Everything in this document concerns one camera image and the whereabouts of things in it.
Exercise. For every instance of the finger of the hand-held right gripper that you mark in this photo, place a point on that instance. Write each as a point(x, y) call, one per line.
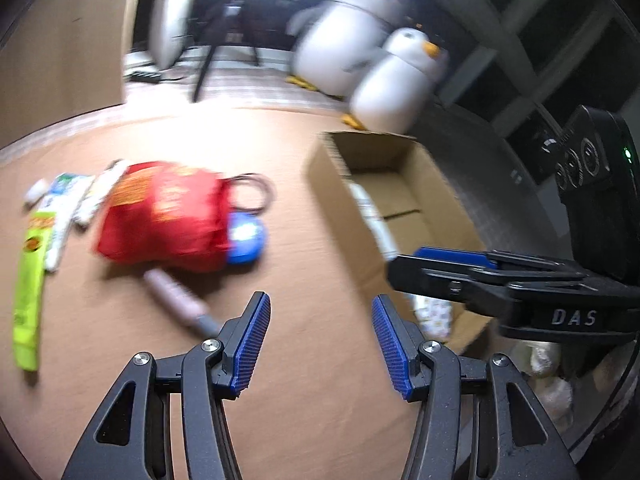
point(430, 275)
point(450, 256)

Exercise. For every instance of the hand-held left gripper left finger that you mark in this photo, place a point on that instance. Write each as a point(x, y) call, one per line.
point(255, 340)

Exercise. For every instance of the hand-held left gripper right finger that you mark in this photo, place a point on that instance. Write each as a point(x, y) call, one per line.
point(392, 350)

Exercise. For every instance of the pink cosmetic bottle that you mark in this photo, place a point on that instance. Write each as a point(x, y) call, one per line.
point(175, 297)

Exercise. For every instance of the blue round container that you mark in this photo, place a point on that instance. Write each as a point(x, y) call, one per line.
point(247, 240)

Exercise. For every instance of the cardboard box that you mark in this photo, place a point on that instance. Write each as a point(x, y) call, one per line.
point(345, 220)

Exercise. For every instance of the red snack bag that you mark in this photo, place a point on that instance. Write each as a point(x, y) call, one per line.
point(160, 215)

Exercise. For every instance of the white green toothpaste tube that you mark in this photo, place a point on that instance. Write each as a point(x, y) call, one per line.
point(62, 210)

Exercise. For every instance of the patterned tissue pack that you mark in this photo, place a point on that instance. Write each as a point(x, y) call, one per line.
point(434, 316)

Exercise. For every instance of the brown carpet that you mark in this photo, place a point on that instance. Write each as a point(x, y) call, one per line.
point(310, 360)

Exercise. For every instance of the white bottle with blue cap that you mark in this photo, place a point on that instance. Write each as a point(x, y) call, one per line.
point(372, 220)

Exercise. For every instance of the small penguin plush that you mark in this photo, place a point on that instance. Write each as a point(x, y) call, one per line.
point(395, 85)

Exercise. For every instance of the patterned white stick tube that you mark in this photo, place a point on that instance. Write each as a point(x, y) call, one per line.
point(97, 195)

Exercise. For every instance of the large penguin plush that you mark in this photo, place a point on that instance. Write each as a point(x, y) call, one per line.
point(335, 40)

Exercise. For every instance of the checked floor mat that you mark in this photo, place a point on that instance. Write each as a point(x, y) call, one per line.
point(240, 85)

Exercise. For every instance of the small white cap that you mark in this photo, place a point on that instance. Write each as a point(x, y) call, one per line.
point(36, 192)

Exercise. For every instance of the black tripod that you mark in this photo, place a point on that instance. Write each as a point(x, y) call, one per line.
point(205, 70)

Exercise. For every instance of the black power strip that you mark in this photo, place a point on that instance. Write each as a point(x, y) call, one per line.
point(145, 76)

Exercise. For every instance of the white framed panel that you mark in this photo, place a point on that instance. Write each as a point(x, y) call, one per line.
point(172, 15)

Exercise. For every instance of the wooden cabinet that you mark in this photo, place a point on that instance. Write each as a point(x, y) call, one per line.
point(60, 50)

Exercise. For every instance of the white shelf frame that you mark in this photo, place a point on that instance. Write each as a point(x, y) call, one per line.
point(520, 25)

